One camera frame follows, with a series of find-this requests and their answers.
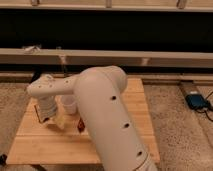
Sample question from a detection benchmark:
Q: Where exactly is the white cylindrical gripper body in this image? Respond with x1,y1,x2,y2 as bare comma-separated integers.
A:
37,96,58,122

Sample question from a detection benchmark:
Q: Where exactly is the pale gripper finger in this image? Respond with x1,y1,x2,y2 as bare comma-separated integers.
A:
51,114,65,130

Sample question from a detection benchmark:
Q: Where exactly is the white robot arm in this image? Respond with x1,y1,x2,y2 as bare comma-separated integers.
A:
27,66,158,171

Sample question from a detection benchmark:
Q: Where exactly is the dark snack bar packet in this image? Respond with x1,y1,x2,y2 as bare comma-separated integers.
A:
34,105,43,123

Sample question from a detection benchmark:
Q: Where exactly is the white plastic cup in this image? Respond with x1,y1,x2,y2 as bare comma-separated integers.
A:
60,95,77,115

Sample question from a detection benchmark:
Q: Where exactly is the wooden table leg dark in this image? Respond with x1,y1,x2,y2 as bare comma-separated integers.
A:
30,66,42,83

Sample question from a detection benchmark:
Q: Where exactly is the blue device on floor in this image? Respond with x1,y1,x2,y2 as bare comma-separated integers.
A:
185,94,209,109

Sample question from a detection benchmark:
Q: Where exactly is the black cable on floor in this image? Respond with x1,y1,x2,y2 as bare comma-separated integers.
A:
196,91,213,122

